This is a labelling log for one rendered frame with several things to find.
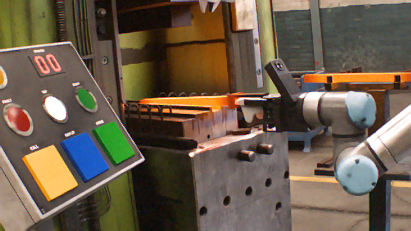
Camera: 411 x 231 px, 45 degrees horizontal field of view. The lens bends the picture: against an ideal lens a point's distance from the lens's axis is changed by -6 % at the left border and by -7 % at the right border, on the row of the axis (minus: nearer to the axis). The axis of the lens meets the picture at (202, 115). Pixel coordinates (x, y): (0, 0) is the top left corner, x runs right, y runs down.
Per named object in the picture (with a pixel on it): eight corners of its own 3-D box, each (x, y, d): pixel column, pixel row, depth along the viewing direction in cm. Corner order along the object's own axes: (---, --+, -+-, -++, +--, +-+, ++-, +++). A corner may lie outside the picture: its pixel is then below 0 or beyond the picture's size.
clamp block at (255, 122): (265, 123, 151) (264, 101, 150) (246, 129, 145) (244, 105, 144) (234, 120, 159) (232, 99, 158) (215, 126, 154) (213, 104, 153)
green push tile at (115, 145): (136, 153, 97) (115, 120, 98) (117, 164, 90) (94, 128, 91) (129, 158, 98) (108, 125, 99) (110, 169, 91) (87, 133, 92)
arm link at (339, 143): (335, 191, 105) (332, 139, 103) (332, 176, 116) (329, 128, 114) (372, 188, 103) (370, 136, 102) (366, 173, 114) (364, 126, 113)
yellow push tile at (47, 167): (79, 184, 79) (54, 144, 79) (52, 199, 72) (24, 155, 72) (72, 190, 80) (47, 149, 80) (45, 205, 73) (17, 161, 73)
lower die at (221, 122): (238, 131, 143) (236, 100, 141) (184, 147, 129) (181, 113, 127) (140, 122, 172) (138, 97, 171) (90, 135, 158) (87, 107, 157)
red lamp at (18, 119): (38, 131, 77) (34, 103, 76) (11, 137, 74) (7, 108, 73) (29, 129, 79) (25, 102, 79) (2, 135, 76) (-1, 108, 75)
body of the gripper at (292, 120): (259, 131, 122) (302, 134, 114) (255, 95, 121) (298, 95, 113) (279, 125, 128) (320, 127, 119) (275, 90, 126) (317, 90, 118)
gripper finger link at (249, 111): (230, 123, 129) (261, 124, 123) (227, 99, 128) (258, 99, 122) (237, 120, 131) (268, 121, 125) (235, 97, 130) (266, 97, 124)
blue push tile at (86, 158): (110, 167, 88) (87, 131, 88) (88, 180, 81) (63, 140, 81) (103, 172, 89) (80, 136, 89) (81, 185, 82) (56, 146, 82)
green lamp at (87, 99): (102, 109, 96) (99, 86, 95) (81, 113, 92) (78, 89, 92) (93, 108, 98) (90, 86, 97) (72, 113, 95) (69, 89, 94)
